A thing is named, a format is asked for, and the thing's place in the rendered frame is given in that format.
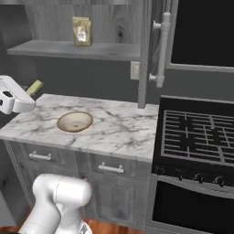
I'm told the white wall outlet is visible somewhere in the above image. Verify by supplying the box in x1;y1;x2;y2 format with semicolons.
130;61;141;81

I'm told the beige ceramic bowl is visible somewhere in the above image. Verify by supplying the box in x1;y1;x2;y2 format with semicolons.
56;111;94;133

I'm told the long white cupboard handle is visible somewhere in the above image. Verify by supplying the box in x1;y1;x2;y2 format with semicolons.
148;12;172;89

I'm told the black oven door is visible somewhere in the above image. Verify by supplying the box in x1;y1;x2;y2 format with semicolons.
145;174;234;234

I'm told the olive coffee bag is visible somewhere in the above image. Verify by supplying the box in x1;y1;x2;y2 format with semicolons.
71;16;93;48

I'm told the grey tall cupboard panel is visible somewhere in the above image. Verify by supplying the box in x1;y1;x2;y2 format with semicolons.
137;0;179;110

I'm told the black stove knob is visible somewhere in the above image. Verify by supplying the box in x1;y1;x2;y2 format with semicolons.
214;175;227;187
175;169;186;181
195;173;207;185
154;165;165;176

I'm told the white drawer handle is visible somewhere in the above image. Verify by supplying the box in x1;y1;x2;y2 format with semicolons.
28;151;53;162
97;161;125;175

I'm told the pale yellow-green block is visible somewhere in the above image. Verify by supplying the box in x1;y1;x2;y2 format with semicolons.
26;80;44;97

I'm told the black stove hob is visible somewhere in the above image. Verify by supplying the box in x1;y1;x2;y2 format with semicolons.
151;94;234;187

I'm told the black microwave oven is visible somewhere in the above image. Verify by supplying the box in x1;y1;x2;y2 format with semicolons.
165;0;234;73

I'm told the grey wooden shelf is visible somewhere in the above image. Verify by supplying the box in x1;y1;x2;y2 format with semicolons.
6;39;142;62

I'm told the grey cupboard door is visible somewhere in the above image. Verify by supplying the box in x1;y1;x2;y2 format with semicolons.
87;174;144;229

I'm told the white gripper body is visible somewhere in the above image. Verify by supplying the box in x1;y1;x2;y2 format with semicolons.
12;90;37;114

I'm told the grey drawer front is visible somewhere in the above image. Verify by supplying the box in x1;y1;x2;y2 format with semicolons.
21;143;67;166
90;153;139;179

